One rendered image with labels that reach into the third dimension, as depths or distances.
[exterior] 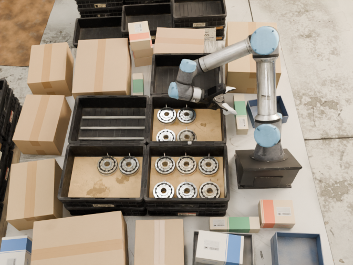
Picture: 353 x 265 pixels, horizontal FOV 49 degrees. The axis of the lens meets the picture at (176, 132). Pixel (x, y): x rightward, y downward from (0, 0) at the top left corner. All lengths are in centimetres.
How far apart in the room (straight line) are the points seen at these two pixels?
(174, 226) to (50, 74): 117
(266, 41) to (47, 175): 122
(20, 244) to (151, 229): 63
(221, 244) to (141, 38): 128
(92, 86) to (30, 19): 202
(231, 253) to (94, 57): 134
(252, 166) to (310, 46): 206
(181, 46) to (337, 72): 164
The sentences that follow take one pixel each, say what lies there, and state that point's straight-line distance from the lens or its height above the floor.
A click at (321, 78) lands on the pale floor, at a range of 354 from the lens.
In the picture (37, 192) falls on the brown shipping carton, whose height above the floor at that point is 86.
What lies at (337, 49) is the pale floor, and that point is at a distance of 381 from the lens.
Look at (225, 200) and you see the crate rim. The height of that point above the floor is 93.
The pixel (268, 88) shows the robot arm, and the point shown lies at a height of 123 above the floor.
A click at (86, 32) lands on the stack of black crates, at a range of 347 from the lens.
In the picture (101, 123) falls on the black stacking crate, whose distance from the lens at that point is 218.
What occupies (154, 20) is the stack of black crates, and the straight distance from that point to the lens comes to 331.
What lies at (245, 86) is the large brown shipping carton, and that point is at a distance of 237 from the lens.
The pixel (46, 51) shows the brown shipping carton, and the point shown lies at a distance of 256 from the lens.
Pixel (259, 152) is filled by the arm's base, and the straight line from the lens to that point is 200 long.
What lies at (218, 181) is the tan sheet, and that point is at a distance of 196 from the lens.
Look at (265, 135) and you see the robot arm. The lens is 181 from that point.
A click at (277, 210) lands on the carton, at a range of 201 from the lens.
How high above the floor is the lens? 262
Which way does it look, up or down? 59 degrees down
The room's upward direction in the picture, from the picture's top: 3 degrees counter-clockwise
